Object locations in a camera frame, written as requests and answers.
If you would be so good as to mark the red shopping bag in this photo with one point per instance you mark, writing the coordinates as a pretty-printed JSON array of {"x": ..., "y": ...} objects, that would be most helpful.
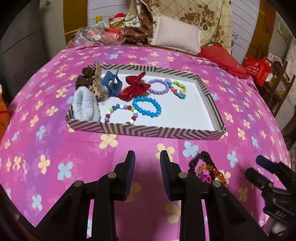
[{"x": 259, "y": 70}]

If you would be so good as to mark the red satin bow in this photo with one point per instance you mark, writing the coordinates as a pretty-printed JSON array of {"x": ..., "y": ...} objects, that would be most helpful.
[{"x": 135, "y": 87}]

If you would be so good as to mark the brown patterned cloth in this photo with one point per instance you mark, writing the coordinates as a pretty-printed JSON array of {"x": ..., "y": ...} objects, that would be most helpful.
[{"x": 139, "y": 22}]

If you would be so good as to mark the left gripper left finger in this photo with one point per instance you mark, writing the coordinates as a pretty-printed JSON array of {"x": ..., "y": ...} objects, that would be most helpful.
[{"x": 124, "y": 174}]

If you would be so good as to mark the floral beige quilt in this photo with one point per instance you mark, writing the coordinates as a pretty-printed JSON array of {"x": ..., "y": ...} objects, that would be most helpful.
[{"x": 213, "y": 17}]

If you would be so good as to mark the brown leopard ribbon scrunchie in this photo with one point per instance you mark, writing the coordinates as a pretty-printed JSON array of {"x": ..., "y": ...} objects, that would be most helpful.
[{"x": 91, "y": 79}]

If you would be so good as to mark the pink floral bedsheet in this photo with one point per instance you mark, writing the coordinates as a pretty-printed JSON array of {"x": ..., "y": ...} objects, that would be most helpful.
[{"x": 41, "y": 156}]

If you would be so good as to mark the wooden chair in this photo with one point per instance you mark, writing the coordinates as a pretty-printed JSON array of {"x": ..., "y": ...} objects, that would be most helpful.
[{"x": 276, "y": 90}]

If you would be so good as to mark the orange plastic basket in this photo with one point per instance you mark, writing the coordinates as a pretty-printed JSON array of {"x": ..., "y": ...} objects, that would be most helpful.
[{"x": 5, "y": 115}]

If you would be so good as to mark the white pillow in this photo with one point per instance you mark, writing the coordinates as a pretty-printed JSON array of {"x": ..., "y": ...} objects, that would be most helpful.
[{"x": 177, "y": 35}]

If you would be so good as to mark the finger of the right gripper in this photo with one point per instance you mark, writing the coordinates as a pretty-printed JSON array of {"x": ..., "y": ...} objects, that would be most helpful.
[
  {"x": 268, "y": 165},
  {"x": 258, "y": 180}
]

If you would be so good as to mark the black scrunchie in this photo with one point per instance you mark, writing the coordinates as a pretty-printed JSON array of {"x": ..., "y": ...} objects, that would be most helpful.
[{"x": 202, "y": 167}]

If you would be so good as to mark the red cushion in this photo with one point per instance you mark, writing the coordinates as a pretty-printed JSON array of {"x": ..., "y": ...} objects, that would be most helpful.
[{"x": 220, "y": 56}]

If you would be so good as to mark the clear plastic bag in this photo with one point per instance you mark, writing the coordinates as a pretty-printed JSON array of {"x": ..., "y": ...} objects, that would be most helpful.
[{"x": 98, "y": 34}]

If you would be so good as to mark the white fluffy scrunchie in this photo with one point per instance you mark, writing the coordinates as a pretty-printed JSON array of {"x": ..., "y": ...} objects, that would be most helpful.
[{"x": 85, "y": 106}]

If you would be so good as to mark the blue hair claw clip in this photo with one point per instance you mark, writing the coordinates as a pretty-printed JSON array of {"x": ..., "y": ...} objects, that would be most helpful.
[{"x": 112, "y": 83}]

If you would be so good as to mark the grey refrigerator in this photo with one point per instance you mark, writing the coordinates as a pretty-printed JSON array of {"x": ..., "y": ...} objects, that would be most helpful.
[{"x": 22, "y": 51}]

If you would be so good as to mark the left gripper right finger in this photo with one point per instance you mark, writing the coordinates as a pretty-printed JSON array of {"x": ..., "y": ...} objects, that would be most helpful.
[{"x": 171, "y": 179}]

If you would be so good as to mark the chevron striped tray box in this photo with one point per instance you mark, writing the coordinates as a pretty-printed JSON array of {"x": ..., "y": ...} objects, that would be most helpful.
[{"x": 182, "y": 107}]

